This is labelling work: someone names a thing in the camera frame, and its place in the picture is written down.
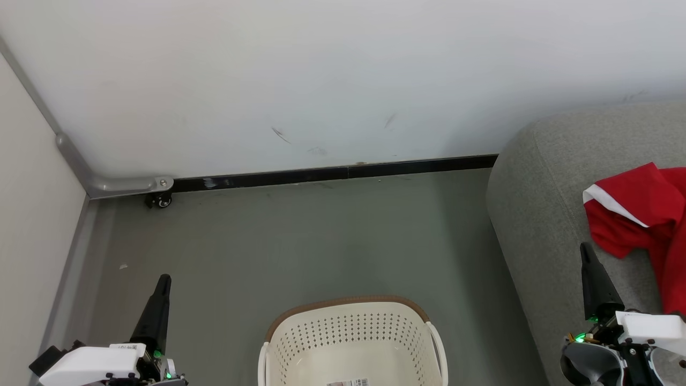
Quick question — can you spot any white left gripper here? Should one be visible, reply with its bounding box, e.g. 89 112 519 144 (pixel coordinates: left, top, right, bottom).
39 274 188 386

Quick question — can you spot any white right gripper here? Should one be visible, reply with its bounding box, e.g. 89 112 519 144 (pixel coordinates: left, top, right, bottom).
560 242 686 386

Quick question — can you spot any cream perforated laundry basket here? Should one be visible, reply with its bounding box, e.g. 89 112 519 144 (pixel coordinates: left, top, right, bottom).
258 295 449 386

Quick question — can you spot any grey fabric sofa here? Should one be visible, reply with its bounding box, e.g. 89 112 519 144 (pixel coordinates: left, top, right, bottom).
486 102 686 386

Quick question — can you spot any black skirting board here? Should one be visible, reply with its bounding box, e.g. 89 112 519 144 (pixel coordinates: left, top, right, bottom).
173 154 499 194

